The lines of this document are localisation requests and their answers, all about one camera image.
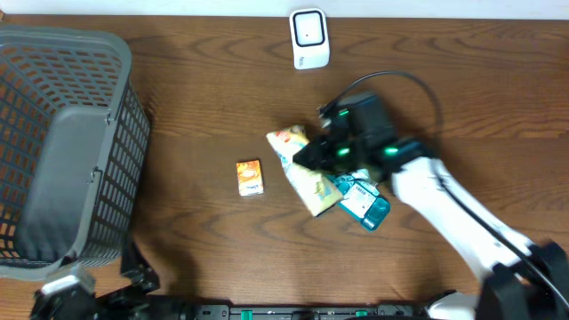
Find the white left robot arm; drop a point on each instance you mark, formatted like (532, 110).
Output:
(69, 294)

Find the white barcode scanner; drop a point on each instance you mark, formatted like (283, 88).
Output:
(310, 40)

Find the grey plastic basket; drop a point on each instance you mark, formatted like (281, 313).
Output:
(74, 137)

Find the blue mouthwash bottle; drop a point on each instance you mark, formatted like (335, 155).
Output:
(369, 209)

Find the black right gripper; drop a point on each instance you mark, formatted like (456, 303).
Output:
(320, 146)

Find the orange small carton box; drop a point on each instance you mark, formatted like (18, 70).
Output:
(249, 177)

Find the yellow snack bag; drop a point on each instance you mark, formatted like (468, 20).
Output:
(316, 191)

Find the teal wet wipes pack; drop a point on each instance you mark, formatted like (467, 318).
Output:
(344, 182)

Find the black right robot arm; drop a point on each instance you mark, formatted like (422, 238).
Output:
(520, 279)

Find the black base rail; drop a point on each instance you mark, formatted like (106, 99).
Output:
(225, 312)

